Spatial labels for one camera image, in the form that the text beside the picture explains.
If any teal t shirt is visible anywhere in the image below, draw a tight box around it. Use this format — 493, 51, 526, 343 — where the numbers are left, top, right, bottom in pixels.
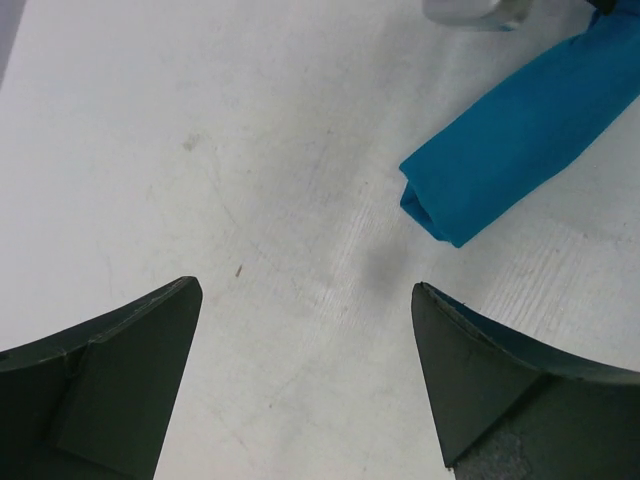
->
399, 1, 639, 248

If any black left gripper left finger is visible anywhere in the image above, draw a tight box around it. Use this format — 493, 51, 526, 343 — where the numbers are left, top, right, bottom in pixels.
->
1, 276, 203, 479

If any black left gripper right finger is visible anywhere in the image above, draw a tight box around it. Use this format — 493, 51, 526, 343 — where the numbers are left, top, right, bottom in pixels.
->
411, 283, 639, 479

